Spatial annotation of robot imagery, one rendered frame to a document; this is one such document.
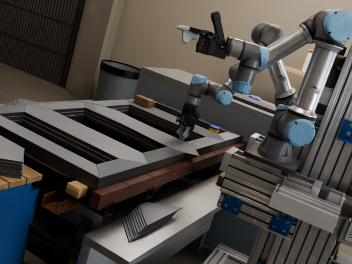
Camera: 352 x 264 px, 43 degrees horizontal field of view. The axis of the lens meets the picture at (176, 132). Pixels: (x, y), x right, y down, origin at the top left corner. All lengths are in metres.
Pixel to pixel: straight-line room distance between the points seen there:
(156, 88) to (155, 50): 2.84
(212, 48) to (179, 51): 4.31
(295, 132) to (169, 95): 1.63
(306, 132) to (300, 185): 0.27
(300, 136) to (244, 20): 4.06
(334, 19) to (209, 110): 1.56
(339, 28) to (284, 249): 1.06
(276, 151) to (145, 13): 4.52
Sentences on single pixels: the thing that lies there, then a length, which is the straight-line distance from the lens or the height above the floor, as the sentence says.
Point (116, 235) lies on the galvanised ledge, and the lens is 1.71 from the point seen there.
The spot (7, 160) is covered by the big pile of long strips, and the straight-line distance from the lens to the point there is 1.70.
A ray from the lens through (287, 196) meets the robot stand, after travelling 1.88.
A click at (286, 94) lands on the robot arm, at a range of 2.52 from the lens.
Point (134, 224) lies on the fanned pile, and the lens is 1.78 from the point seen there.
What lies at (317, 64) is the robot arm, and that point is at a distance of 1.80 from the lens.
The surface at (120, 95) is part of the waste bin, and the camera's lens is 5.51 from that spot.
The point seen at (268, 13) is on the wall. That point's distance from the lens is 5.72.
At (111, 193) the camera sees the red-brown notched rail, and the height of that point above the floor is 0.82.
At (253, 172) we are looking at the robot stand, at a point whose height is 0.95.
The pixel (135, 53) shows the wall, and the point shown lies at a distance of 6.27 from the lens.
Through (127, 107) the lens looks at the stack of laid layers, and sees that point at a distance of 2.88.
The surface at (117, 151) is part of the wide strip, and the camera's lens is 1.98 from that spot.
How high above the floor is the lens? 1.50
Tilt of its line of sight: 14 degrees down
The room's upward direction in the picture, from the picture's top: 17 degrees clockwise
